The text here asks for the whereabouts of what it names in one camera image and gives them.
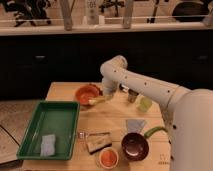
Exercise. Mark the grey blue cloth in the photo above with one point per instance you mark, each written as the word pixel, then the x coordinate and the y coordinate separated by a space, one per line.
pixel 135 125

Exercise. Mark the light blue sponge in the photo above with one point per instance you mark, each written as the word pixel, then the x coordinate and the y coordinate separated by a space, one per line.
pixel 48 145

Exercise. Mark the green plastic tray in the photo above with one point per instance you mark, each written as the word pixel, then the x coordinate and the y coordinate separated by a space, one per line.
pixel 57 118

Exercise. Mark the yellow banana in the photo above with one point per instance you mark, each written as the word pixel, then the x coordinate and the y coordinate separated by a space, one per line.
pixel 94 101

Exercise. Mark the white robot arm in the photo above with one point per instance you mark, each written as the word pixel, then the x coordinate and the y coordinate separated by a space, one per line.
pixel 192 133

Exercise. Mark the small orange cup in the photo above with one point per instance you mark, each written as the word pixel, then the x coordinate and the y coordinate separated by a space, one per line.
pixel 108 158

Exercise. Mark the red bowl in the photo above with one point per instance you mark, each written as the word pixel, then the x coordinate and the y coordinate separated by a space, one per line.
pixel 85 93

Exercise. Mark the dark purple pan green handle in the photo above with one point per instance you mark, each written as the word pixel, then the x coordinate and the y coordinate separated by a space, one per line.
pixel 135 146

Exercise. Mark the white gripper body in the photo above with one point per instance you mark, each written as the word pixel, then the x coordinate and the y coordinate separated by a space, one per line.
pixel 109 87

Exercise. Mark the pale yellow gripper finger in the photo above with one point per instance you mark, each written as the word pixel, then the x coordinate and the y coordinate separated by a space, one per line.
pixel 108 97

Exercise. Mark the metal measuring cup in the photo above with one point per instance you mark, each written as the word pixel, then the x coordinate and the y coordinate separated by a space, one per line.
pixel 132 96

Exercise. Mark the light green cup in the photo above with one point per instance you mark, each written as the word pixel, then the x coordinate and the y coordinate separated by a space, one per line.
pixel 145 104

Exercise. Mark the wooden block brush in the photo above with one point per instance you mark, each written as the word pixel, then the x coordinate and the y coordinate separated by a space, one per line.
pixel 98 144

